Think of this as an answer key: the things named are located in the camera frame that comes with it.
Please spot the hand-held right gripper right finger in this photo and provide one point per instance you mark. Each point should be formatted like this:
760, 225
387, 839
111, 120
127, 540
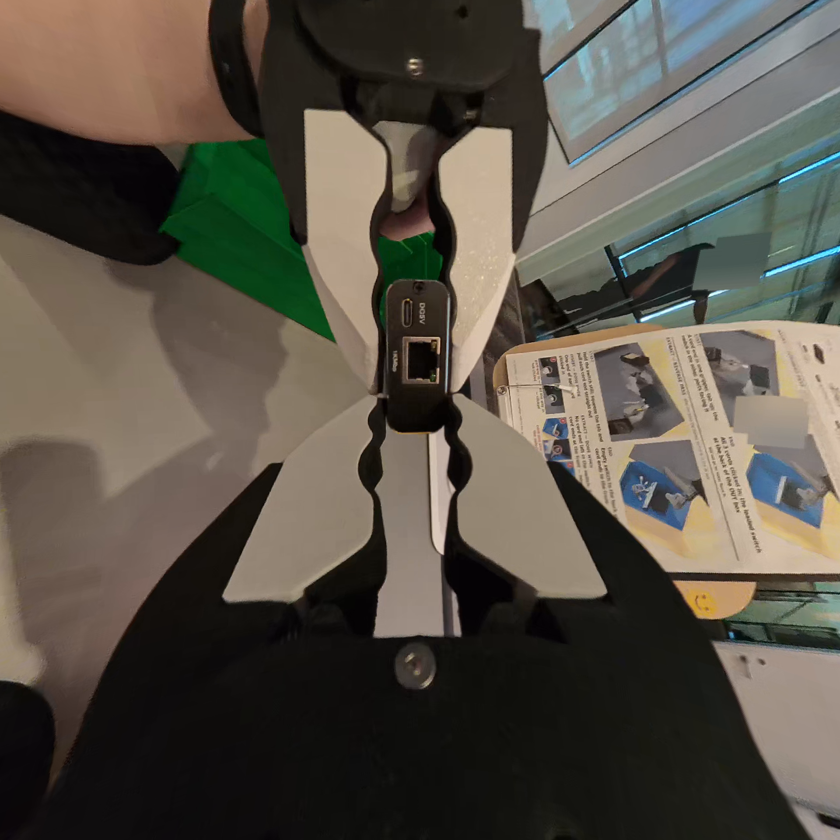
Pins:
518, 518

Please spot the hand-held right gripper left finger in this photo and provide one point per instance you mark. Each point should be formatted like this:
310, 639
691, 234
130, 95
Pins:
308, 518

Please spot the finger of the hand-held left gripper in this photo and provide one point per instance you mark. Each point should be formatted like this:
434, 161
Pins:
479, 216
338, 197

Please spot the black network switch box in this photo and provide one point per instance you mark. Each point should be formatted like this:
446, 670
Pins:
426, 308

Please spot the person's left forearm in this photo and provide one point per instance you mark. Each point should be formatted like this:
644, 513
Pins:
98, 59

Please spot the person's left hand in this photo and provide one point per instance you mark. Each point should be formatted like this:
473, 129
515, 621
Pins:
407, 224

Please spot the green panel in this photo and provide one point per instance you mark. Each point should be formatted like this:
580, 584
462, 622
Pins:
236, 223

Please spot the printed instruction sheet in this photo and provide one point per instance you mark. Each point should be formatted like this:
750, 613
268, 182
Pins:
590, 407

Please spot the black wristband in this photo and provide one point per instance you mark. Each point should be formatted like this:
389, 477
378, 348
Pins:
229, 72

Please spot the glass window panel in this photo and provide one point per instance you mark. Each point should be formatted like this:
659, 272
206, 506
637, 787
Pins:
787, 216
623, 85

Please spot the yellow smiley sticker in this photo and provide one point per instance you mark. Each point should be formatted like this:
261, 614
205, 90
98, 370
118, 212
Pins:
701, 602

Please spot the wooden board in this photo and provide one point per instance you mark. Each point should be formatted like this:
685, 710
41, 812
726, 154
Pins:
732, 594

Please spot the black textured pad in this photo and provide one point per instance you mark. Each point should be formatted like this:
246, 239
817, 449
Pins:
79, 190

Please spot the white panel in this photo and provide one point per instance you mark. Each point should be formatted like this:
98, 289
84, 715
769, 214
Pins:
787, 722

